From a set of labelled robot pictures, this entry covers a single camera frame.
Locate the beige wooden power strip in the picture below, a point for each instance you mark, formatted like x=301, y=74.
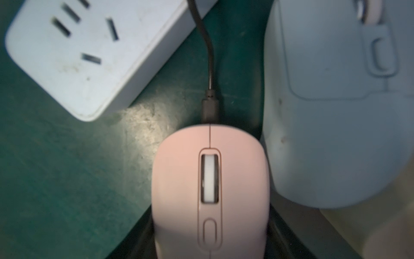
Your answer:
x=381, y=227

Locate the white power strip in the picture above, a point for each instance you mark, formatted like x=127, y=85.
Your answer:
x=96, y=57

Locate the light green wireless mouse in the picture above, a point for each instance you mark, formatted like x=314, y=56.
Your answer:
x=338, y=121

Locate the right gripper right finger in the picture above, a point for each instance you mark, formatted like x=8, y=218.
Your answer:
x=282, y=243

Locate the pink wireless mouse front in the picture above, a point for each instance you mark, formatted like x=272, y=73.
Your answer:
x=210, y=194

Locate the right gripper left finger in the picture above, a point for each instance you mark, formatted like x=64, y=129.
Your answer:
x=139, y=242

